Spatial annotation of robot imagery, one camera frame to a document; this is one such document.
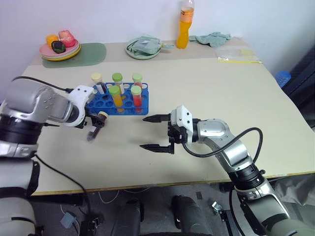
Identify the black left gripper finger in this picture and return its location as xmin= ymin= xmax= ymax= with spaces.
xmin=93 ymin=122 xmax=106 ymax=136
xmin=89 ymin=112 xmax=103 ymax=125

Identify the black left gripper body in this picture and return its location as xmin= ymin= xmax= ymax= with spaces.
xmin=80 ymin=111 xmax=97 ymax=129

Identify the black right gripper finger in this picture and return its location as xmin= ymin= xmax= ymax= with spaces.
xmin=142 ymin=114 xmax=172 ymax=124
xmin=139 ymin=142 xmax=176 ymax=155

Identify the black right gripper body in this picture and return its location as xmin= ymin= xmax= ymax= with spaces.
xmin=166 ymin=120 xmax=188 ymax=145

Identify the dark red test tube cream cap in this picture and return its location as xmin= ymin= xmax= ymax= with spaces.
xmin=87 ymin=111 xmax=109 ymax=143

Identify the blue test tube rack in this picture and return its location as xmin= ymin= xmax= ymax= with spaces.
xmin=85 ymin=82 xmax=150 ymax=117

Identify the green cap orange test tube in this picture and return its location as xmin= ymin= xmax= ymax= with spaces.
xmin=108 ymin=85 xmax=124 ymax=109

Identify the green cap red test tube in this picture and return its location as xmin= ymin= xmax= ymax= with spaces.
xmin=130 ymin=85 xmax=144 ymax=109

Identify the green cap yellow test tube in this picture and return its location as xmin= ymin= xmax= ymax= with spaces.
xmin=111 ymin=72 xmax=124 ymax=93

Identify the green capped red tube back right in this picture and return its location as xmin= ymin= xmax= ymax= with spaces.
xmin=131 ymin=72 xmax=144 ymax=87

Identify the green placemat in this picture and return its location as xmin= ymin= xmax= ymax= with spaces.
xmin=41 ymin=42 xmax=107 ymax=69

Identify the light green plate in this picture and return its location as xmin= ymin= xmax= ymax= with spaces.
xmin=126 ymin=38 xmax=162 ymax=60

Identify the stack of coloured plates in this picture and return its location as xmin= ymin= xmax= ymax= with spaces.
xmin=39 ymin=39 xmax=82 ymax=62

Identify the dark rounded shape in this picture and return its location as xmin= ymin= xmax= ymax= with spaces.
xmin=113 ymin=198 xmax=145 ymax=236
xmin=170 ymin=195 xmax=211 ymax=236

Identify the light green zip pouch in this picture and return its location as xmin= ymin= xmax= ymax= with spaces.
xmin=128 ymin=36 xmax=175 ymax=55

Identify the black and green toy food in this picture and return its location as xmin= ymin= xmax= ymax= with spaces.
xmin=51 ymin=41 xmax=66 ymax=54

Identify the pink toy fruit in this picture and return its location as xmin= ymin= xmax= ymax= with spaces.
xmin=58 ymin=29 xmax=76 ymax=48

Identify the orange toy fruit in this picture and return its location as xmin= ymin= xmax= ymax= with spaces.
xmin=46 ymin=34 xmax=60 ymax=46

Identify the orange soda bottle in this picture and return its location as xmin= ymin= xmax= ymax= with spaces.
xmin=176 ymin=0 xmax=196 ymax=49

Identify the grey power adapter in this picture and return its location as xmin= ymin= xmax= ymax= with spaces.
xmin=60 ymin=212 xmax=78 ymax=230

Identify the light green cloth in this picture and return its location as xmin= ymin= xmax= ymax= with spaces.
xmin=189 ymin=31 xmax=232 ymax=48

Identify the clear plastic zip bag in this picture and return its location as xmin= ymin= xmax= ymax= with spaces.
xmin=215 ymin=46 xmax=262 ymax=64

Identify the grey robot torso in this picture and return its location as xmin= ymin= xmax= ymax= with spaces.
xmin=0 ymin=157 xmax=42 ymax=236

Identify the blue ribbed bottle cap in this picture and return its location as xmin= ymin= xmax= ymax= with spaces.
xmin=275 ymin=71 xmax=293 ymax=89

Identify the white plastic bag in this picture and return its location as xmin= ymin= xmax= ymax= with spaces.
xmin=272 ymin=175 xmax=315 ymax=207

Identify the black chair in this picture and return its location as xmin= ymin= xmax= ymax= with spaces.
xmin=282 ymin=46 xmax=315 ymax=129

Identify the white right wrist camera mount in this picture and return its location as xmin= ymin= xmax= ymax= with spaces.
xmin=170 ymin=105 xmax=194 ymax=145

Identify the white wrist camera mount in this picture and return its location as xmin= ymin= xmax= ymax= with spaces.
xmin=170 ymin=105 xmax=194 ymax=145
xmin=64 ymin=85 xmax=96 ymax=128

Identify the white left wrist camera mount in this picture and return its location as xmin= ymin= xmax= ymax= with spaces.
xmin=64 ymin=85 xmax=96 ymax=128

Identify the black hanging body cable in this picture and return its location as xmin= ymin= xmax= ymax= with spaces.
xmin=31 ymin=152 xmax=89 ymax=198

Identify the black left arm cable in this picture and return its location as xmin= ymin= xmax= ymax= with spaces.
xmin=12 ymin=76 xmax=75 ymax=94

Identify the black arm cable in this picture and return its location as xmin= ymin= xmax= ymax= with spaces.
xmin=12 ymin=76 xmax=75 ymax=94
xmin=181 ymin=127 xmax=263 ymax=158

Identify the white floor cable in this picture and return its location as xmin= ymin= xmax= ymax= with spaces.
xmin=97 ymin=187 xmax=119 ymax=204

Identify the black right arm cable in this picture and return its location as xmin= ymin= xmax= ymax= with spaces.
xmin=181 ymin=127 xmax=263 ymax=158

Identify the black table frame bar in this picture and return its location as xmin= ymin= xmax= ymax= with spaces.
xmin=27 ymin=193 xmax=85 ymax=207

